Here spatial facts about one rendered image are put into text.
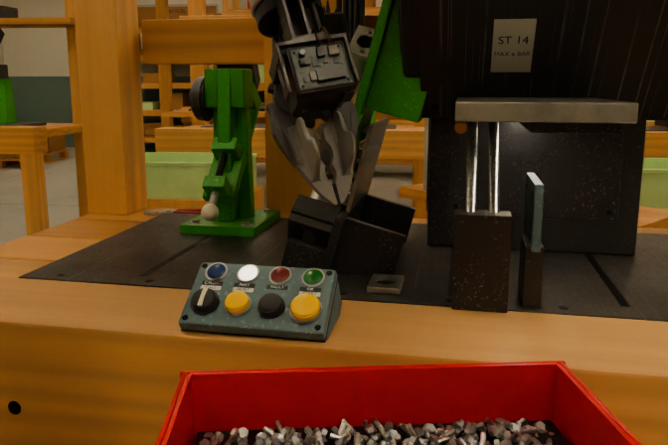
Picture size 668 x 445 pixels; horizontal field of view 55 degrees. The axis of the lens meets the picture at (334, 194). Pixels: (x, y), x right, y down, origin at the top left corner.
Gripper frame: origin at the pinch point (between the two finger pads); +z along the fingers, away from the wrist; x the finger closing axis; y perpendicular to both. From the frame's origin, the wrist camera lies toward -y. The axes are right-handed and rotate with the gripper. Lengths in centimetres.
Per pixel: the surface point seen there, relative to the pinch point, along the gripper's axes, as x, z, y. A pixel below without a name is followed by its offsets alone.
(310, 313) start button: -5.1, 10.8, -0.9
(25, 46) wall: -192, -629, -1020
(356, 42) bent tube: 12.6, -23.6, -14.2
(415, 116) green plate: 15.3, -9.9, -9.3
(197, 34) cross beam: -3, -53, -57
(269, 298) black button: -8.4, 8.3, -2.9
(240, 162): -2.9, -19.1, -41.9
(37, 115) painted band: -200, -518, -1070
